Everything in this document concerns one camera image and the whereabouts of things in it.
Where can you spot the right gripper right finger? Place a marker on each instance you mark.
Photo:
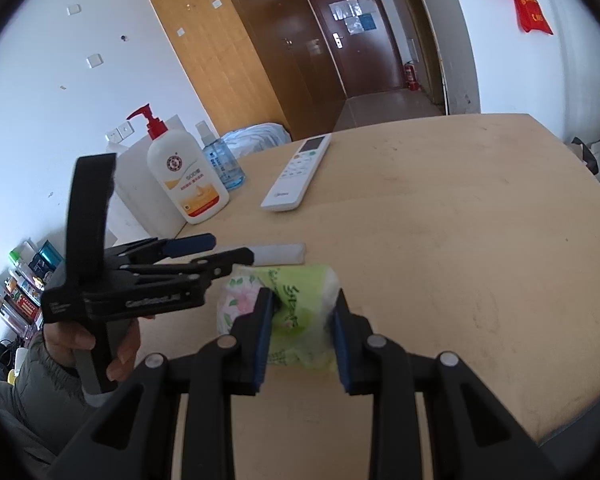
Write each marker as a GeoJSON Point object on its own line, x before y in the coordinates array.
{"type": "Point", "coordinates": [349, 335]}

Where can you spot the white wall switch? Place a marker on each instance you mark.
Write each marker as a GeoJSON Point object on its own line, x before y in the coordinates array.
{"type": "Point", "coordinates": [94, 60]}

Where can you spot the white lotion pump bottle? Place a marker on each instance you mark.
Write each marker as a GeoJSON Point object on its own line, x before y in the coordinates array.
{"type": "Point", "coordinates": [180, 166]}

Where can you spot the white air conditioner remote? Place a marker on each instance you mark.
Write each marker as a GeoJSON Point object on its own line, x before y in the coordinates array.
{"type": "Point", "coordinates": [290, 187]}

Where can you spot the teal canister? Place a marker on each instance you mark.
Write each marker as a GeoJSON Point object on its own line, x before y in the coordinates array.
{"type": "Point", "coordinates": [46, 261]}

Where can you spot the grey jacket forearm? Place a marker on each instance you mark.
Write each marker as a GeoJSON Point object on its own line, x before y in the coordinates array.
{"type": "Point", "coordinates": [44, 409]}

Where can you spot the double wall socket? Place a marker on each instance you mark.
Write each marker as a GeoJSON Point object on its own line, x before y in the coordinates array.
{"type": "Point", "coordinates": [120, 133]}

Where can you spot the white styrofoam box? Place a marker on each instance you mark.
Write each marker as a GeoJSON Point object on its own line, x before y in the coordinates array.
{"type": "Point", "coordinates": [139, 207]}

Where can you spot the red fire extinguisher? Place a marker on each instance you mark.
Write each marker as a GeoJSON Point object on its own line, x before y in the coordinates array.
{"type": "Point", "coordinates": [411, 77]}

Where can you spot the floral green tissue pack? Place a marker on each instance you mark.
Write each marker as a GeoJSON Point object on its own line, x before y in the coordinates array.
{"type": "Point", "coordinates": [300, 332]}

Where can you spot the blue spray bottle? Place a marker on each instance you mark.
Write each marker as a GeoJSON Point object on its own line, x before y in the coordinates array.
{"type": "Point", "coordinates": [221, 158]}

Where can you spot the wooden wardrobe cabinet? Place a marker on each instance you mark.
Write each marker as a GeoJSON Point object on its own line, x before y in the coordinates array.
{"type": "Point", "coordinates": [256, 61]}

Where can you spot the light blue cloth cover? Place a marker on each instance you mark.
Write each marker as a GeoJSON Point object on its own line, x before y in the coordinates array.
{"type": "Point", "coordinates": [256, 138]}

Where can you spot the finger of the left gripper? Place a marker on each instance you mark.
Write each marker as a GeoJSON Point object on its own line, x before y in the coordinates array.
{"type": "Point", "coordinates": [220, 265]}
{"type": "Point", "coordinates": [185, 246]}

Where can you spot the dark brown entrance door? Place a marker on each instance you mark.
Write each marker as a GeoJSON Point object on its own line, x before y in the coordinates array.
{"type": "Point", "coordinates": [363, 45]}

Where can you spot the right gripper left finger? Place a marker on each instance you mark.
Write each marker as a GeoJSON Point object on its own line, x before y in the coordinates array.
{"type": "Point", "coordinates": [253, 333]}

